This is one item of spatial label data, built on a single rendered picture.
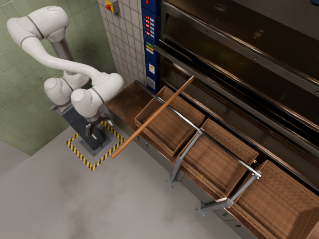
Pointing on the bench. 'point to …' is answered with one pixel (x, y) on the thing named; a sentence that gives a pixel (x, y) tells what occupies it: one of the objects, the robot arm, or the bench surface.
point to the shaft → (151, 118)
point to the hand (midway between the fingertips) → (102, 130)
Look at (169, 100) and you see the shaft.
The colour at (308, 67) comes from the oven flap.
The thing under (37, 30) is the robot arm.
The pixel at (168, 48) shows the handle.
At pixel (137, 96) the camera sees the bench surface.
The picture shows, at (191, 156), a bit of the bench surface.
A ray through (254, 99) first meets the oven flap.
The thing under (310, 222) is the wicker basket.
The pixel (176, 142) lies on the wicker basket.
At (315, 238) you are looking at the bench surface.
